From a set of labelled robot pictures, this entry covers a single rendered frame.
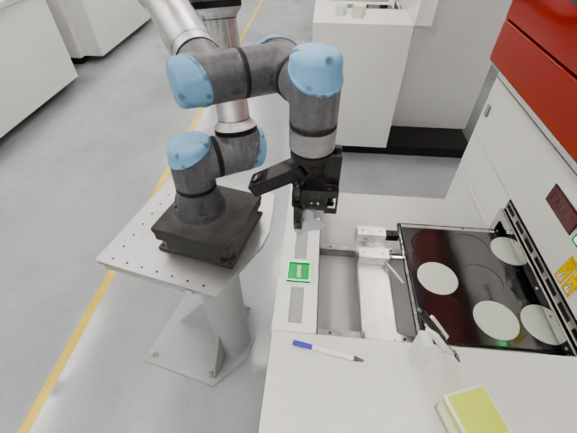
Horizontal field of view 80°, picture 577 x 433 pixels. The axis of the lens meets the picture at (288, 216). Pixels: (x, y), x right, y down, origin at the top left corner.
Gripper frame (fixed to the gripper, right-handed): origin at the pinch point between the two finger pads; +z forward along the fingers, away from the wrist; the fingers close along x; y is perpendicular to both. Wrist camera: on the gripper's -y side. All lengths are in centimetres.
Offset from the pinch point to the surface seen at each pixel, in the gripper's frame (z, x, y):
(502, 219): 18, 26, 57
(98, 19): 66, 371, -256
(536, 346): 21, -10, 53
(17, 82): 74, 221, -256
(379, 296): 22.8, 0.3, 20.8
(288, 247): 14.7, 7.3, -2.6
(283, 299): 14.8, -7.5, -2.2
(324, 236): 28.7, 24.6, 7.1
